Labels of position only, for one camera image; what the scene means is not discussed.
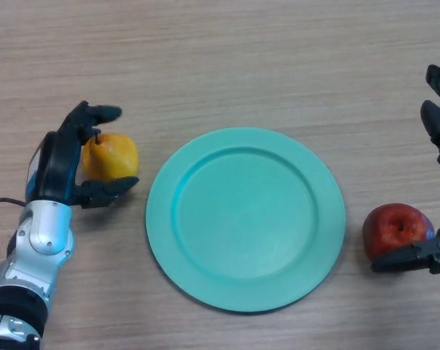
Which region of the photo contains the red apple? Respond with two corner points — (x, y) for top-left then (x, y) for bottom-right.
(362, 203), (435, 260)

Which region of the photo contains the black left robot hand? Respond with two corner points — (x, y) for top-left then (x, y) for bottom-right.
(25, 101), (140, 209)

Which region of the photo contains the yellow pear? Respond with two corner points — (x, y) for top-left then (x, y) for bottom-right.
(80, 133), (139, 182)

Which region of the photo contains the green round plate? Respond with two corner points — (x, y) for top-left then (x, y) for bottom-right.
(145, 126), (347, 314)

